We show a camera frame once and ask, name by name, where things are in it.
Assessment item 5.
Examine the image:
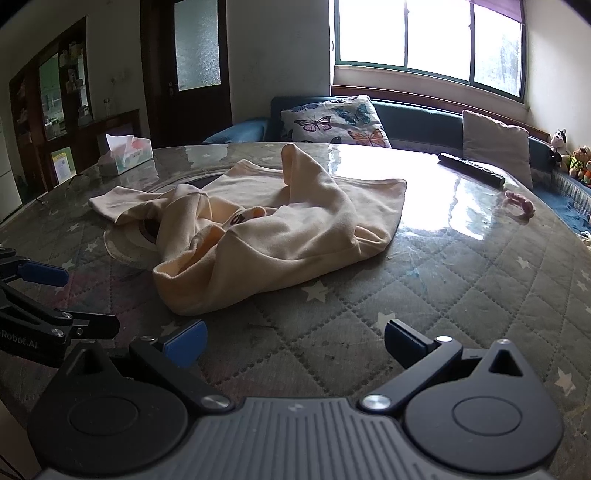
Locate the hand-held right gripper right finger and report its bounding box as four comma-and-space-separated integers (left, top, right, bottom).
360, 318, 539, 411

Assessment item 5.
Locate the white refrigerator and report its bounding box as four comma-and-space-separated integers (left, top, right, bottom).
0, 117, 23, 222

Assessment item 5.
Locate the wooden display cabinet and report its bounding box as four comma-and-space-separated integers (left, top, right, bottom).
9, 16, 93, 192

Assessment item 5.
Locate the butterfly print pillow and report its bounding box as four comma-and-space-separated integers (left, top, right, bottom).
280, 95, 392, 149

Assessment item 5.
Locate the dark wooden door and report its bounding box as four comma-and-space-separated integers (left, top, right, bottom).
141, 0, 233, 148

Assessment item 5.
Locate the beige pillow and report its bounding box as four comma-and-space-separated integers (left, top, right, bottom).
462, 110, 534, 190

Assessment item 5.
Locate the blue sofa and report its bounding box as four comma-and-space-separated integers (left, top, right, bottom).
202, 95, 591, 236

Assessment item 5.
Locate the cream sweatshirt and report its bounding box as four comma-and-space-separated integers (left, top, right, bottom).
89, 143, 408, 317

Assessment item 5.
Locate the low wooden sideboard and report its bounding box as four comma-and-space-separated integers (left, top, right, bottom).
76, 108, 141, 176

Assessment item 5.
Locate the yellow green carton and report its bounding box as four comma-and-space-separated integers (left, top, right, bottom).
51, 147, 77, 183

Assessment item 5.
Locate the cow plush toy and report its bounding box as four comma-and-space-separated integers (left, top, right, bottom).
549, 128, 571, 158

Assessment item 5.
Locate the pink scrunchie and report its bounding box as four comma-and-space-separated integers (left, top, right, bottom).
504, 189, 536, 220

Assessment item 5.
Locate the black remote control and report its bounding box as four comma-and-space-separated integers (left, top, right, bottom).
438, 152, 507, 188

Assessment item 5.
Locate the tissue box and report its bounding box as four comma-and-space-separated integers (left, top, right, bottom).
97, 133, 154, 177

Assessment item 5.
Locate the green dressed plush toy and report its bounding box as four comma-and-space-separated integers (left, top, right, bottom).
567, 145, 591, 178

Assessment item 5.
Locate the blue sofa blanket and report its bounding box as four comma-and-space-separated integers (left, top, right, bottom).
536, 171, 591, 236

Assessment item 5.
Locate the green framed window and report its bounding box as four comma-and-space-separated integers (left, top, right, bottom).
331, 0, 528, 103

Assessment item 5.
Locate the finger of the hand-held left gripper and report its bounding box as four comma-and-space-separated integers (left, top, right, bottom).
0, 281, 122, 345
0, 248, 70, 288

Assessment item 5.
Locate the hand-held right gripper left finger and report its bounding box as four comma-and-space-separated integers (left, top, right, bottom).
55, 319, 234, 411

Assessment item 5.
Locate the purple window blind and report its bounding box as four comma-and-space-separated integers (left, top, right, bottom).
471, 0, 527, 24

